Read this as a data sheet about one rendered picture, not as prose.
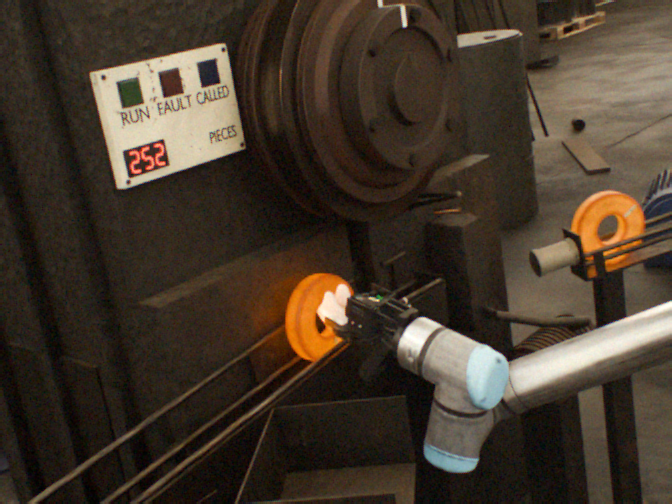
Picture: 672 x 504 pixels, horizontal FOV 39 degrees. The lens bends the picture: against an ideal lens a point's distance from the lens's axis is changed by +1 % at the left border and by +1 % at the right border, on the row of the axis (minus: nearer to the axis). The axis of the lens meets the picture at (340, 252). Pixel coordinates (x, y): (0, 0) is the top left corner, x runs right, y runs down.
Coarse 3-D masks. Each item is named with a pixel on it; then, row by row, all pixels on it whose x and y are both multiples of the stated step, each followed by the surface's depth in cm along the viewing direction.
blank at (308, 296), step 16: (304, 288) 166; (320, 288) 167; (336, 288) 171; (288, 304) 166; (304, 304) 165; (320, 304) 168; (288, 320) 165; (304, 320) 165; (288, 336) 166; (304, 336) 165; (320, 336) 168; (336, 336) 171; (304, 352) 166; (320, 352) 168
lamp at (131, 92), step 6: (120, 84) 146; (126, 84) 146; (132, 84) 147; (138, 84) 148; (120, 90) 146; (126, 90) 146; (132, 90) 147; (138, 90) 148; (126, 96) 146; (132, 96) 147; (138, 96) 148; (126, 102) 147; (132, 102) 147; (138, 102) 148
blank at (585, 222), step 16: (608, 192) 203; (592, 208) 201; (608, 208) 202; (624, 208) 203; (640, 208) 204; (576, 224) 202; (592, 224) 202; (624, 224) 205; (640, 224) 205; (592, 240) 203; (640, 240) 206; (624, 256) 206
